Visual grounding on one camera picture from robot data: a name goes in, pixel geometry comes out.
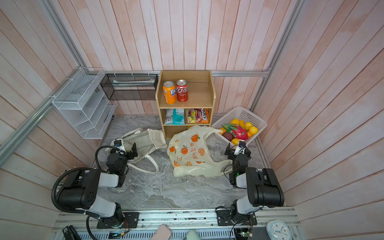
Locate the white wire mesh rack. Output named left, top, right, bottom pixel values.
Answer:
left=52, top=68, right=117, bottom=140

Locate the yellow lemon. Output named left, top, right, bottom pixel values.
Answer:
left=248, top=126, right=259, bottom=135

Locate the pink dragon fruit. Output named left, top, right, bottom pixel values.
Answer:
left=222, top=124, right=249, bottom=141

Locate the orange Fanta can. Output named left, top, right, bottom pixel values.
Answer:
left=163, top=81, right=177, bottom=104

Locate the teal snack packet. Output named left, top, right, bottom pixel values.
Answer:
left=164, top=109, right=185, bottom=125

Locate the white plastic fruit basket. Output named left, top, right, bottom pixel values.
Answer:
left=212, top=107, right=268, bottom=146

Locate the colourful candy packet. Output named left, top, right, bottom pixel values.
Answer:
left=185, top=109, right=201, bottom=124

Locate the cream canvas tote bag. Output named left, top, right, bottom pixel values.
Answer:
left=110, top=128, right=167, bottom=174

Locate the pink phone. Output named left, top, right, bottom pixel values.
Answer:
left=151, top=225, right=172, bottom=240

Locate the white analog clock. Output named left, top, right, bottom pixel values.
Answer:
left=266, top=220, right=293, bottom=240

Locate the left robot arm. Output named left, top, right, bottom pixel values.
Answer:
left=51, top=141, right=139, bottom=229

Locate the orange print plastic bag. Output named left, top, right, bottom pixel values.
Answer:
left=167, top=126, right=232, bottom=178

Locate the wooden two-tier shelf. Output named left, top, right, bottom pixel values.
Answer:
left=156, top=70, right=216, bottom=139

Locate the orange snack packet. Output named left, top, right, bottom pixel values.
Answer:
left=197, top=109, right=210, bottom=124

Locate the black mesh basket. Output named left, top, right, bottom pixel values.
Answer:
left=101, top=74, right=158, bottom=101

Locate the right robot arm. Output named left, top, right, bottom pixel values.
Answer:
left=215, top=141, right=285, bottom=226

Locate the red cola can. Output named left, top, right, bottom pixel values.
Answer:
left=176, top=80, right=189, bottom=102

